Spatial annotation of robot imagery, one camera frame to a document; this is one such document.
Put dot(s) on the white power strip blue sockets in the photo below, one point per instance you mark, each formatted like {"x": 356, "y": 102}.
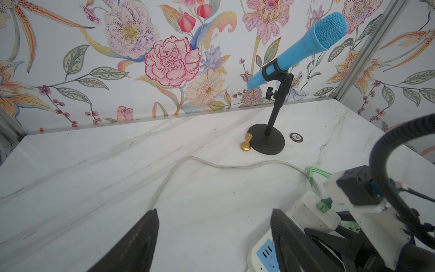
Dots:
{"x": 262, "y": 257}

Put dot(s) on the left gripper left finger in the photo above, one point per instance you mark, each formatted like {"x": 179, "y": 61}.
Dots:
{"x": 135, "y": 251}

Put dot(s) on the gold chess pawn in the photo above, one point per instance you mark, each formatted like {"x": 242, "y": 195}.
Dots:
{"x": 245, "y": 146}

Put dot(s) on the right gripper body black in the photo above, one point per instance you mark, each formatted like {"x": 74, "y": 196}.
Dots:
{"x": 359, "y": 255}

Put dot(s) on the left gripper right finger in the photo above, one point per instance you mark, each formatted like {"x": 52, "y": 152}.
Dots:
{"x": 295, "y": 252}

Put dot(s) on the poker chip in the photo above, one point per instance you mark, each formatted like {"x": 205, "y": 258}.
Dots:
{"x": 296, "y": 137}

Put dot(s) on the black microphone stand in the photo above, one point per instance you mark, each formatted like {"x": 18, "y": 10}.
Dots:
{"x": 266, "y": 139}

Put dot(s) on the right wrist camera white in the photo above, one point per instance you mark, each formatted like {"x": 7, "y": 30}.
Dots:
{"x": 376, "y": 217}

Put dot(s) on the white usb charger adapter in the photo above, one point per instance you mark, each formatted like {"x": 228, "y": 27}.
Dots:
{"x": 305, "y": 214}

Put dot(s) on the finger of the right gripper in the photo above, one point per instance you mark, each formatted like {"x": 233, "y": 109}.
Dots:
{"x": 343, "y": 242}

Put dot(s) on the blue microphone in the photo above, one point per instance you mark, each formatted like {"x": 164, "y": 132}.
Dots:
{"x": 320, "y": 38}

